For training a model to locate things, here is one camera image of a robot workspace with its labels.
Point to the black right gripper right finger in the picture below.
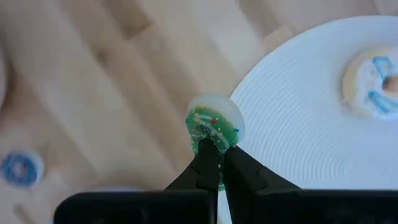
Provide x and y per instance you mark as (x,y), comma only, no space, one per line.
(264,208)

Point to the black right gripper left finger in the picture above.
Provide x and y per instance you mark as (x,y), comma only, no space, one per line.
(186,208)

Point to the small green iced donut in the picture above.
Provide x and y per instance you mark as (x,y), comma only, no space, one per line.
(211,124)

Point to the large white blue-drizzled donut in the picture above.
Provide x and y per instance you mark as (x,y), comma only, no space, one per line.
(367,93)

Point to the small purple-blue iced donut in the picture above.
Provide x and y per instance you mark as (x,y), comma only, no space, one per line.
(31,174)

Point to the white woven round placemat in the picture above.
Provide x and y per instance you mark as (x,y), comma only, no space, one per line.
(311,140)

